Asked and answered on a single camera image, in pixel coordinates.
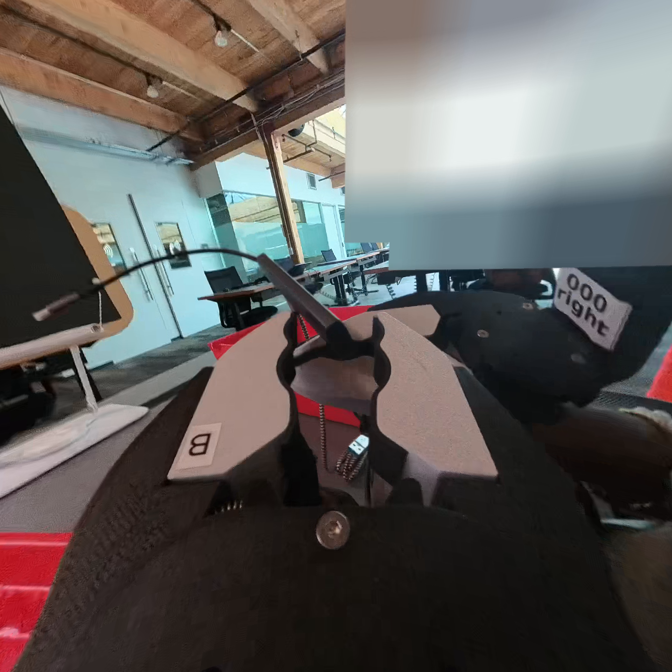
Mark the red plastic bin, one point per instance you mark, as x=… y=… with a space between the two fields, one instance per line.
x=26 y=588
x=662 y=375
x=231 y=346

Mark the wooden office desk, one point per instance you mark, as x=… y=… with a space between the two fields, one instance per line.
x=236 y=292

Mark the person's right hand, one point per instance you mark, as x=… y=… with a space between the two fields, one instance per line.
x=603 y=441

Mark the wooden support post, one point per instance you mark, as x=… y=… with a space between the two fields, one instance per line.
x=286 y=210

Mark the ceiling light bulb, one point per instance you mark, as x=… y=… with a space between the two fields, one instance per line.
x=153 y=90
x=221 y=38

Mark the row of office desks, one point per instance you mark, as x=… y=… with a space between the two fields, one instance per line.
x=341 y=265

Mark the black office chair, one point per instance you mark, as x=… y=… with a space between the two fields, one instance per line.
x=225 y=278

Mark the grey metal usb hub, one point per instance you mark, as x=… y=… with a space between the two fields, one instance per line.
x=299 y=291

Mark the white board stand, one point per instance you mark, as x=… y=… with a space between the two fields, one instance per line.
x=63 y=435

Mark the white double door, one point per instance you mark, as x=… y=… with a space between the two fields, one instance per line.
x=157 y=307

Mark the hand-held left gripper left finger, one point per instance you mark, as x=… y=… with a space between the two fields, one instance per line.
x=236 y=399

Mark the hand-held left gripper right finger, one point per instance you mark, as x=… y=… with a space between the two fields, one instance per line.
x=430 y=409

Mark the black dome camera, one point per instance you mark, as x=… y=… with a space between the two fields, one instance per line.
x=296 y=131

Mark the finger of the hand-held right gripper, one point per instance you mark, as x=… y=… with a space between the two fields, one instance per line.
x=425 y=321
x=336 y=386

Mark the black board with wooden frame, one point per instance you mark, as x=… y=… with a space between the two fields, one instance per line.
x=31 y=236

